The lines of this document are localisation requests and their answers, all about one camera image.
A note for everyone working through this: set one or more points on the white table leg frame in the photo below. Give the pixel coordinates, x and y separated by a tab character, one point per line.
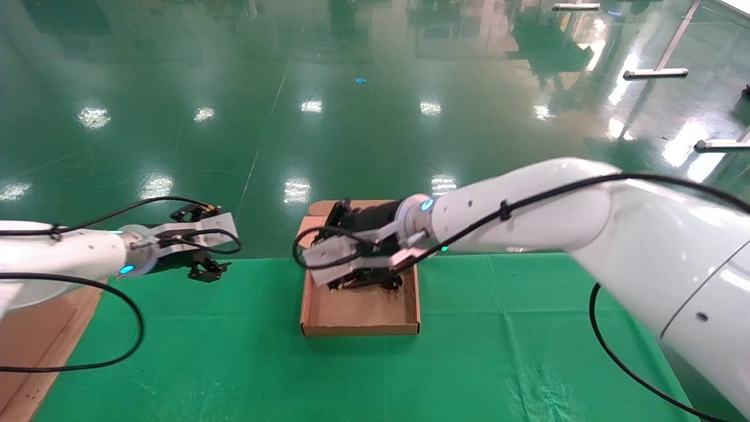
656	73

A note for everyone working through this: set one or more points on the white table top corner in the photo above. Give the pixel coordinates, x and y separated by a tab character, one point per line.
739	7

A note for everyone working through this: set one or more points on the white foot with dark cap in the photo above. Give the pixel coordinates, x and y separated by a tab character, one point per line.
720	145

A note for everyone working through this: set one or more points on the open brown cardboard box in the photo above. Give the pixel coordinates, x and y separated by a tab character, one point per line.
363	310

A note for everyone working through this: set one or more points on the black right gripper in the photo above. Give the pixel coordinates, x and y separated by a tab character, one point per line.
378	215

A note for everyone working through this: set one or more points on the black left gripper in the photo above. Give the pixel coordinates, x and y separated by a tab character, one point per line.
179	247

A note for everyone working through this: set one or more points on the green table cloth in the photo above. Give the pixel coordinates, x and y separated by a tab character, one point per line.
293	375

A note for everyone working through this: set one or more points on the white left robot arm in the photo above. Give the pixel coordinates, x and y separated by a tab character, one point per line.
64	258

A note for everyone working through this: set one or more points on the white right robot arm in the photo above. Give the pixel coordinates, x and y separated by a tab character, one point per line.
644	234

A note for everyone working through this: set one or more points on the short white table foot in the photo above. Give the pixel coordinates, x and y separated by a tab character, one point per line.
576	7

